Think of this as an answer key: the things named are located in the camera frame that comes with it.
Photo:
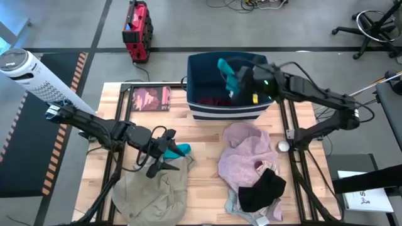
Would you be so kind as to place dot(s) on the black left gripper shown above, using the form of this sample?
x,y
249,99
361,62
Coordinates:
x,y
161,147

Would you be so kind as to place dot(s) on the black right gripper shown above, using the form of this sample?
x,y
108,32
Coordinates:
x,y
246,84

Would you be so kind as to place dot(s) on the teal sock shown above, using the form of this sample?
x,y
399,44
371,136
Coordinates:
x,y
227,70
183,149

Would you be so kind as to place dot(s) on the khaki garment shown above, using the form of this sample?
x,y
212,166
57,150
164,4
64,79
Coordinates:
x,y
150,197

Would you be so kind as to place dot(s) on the lilac knit sweater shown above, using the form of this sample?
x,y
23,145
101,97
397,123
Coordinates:
x,y
248,147

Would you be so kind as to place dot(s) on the pale blue-grey garment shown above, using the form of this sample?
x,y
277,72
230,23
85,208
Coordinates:
x,y
231,205

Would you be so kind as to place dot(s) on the pink maroon striped garment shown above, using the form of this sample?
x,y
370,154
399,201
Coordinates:
x,y
267,165

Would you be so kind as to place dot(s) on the black garment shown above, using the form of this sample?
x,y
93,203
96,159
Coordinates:
x,y
260,191

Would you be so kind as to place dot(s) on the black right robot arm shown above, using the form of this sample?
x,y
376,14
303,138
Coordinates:
x,y
320,94

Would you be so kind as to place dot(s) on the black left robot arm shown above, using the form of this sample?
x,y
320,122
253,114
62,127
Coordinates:
x,y
94,125

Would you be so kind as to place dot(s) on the small yellow tag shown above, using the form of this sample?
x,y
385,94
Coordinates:
x,y
255,98

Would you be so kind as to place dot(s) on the dark red garment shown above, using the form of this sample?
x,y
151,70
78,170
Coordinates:
x,y
213,101

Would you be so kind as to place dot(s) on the navy white striped fabric bin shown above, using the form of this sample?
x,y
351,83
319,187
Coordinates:
x,y
220,114

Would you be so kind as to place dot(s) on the white round puck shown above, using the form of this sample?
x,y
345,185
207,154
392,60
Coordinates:
x,y
283,146

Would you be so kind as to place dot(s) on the thin white rod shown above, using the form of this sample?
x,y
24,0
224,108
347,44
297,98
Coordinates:
x,y
370,85

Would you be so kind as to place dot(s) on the black office chair base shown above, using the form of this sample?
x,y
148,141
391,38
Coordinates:
x,y
374,29

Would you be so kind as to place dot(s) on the black orange-edged floor mat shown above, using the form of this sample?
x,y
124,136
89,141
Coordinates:
x,y
22,150

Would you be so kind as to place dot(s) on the white tower fan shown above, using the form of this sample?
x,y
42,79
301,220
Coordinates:
x,y
41,81

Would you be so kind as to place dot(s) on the black flat beam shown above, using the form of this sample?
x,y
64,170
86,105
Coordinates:
x,y
367,179

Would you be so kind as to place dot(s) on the black aluminium table frame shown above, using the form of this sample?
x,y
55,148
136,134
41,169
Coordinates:
x,y
301,201
125,86

